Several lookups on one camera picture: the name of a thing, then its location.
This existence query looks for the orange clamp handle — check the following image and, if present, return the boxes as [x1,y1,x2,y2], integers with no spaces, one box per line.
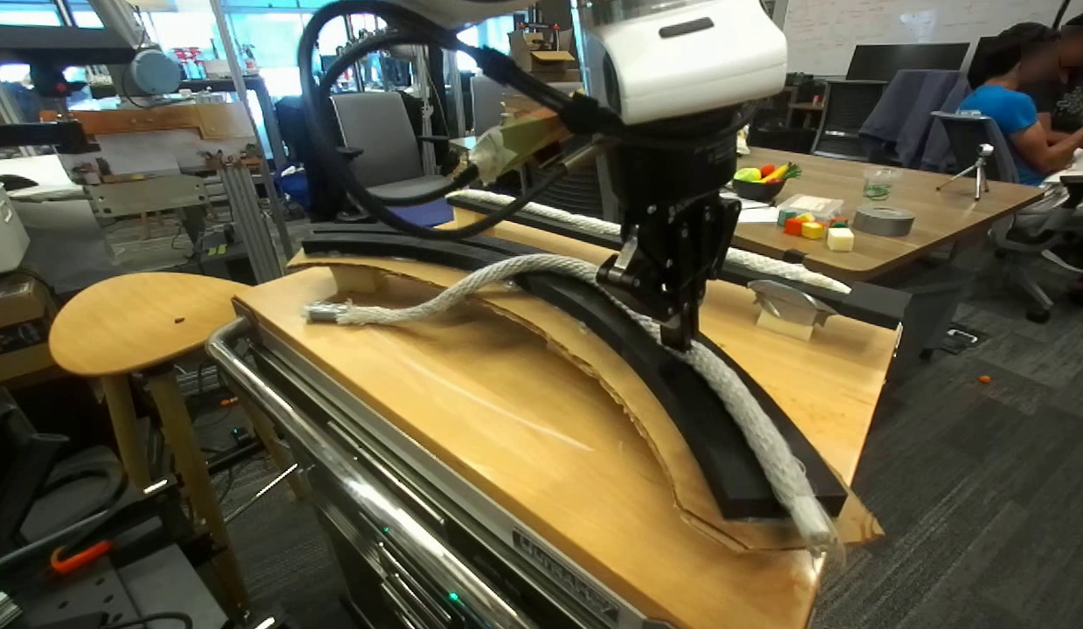
[44,534,115,579]

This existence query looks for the dark bowl of fruit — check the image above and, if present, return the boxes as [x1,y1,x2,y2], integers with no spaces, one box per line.
[731,162,801,208]

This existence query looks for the clear plastic box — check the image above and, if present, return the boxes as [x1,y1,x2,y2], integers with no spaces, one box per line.
[775,194,846,229]

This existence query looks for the grey duct tape roll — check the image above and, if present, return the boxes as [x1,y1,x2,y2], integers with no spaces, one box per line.
[853,208,919,241]

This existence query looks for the wooden office table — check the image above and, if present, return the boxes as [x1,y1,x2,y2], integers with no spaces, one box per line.
[450,133,1045,282]

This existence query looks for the person in blue shirt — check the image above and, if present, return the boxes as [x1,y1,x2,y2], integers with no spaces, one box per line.
[956,20,1083,186]

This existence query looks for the dark blue office chair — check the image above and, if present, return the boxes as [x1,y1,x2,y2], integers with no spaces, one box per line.
[271,95,334,213]

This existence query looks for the round wooden stool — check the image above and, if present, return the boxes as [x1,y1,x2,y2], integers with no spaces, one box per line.
[44,271,266,625]

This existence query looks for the curved cardboard base sheet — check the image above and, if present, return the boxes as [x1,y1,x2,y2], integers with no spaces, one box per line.
[287,253,889,551]

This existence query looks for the white equipment box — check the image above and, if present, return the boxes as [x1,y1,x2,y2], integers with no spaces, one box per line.
[0,177,33,281]

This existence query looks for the white braided rope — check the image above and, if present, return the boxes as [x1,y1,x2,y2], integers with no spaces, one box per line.
[299,253,846,551]

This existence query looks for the chair draped with blue jacket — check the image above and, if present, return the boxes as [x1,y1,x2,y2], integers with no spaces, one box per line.
[860,66,970,167]

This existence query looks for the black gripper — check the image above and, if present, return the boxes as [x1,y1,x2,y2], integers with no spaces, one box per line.
[596,135,744,354]

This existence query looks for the small white tripod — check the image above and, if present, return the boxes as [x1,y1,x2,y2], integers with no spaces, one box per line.
[956,141,999,203]

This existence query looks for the curved black foam board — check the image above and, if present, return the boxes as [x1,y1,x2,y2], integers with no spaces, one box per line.
[299,220,853,524]

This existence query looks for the person in dark shirt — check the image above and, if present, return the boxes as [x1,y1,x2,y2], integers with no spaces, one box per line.
[1025,11,1083,133]

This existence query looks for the aluminium extrusion frame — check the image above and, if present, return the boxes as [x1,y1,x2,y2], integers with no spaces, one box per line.
[80,152,294,282]

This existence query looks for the white rope on straight board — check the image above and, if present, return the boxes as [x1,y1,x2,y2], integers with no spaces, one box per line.
[444,186,855,301]

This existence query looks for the silver metal support bracket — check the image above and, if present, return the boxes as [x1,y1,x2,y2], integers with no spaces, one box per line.
[748,275,837,342]

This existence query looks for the chrome cart handle bar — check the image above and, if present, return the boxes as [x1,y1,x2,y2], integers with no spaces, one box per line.
[203,325,537,629]

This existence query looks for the clear plastic cup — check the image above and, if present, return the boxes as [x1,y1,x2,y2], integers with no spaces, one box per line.
[860,167,903,208]

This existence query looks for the grey office chair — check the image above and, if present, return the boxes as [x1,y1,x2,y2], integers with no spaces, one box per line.
[327,87,455,220]

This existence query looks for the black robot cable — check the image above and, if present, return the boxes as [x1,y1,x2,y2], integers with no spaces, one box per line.
[294,0,641,241]

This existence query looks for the straight black foam board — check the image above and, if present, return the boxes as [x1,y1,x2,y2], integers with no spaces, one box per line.
[447,189,919,331]

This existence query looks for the black computer monitor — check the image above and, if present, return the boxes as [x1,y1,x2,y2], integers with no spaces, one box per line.
[846,43,974,83]

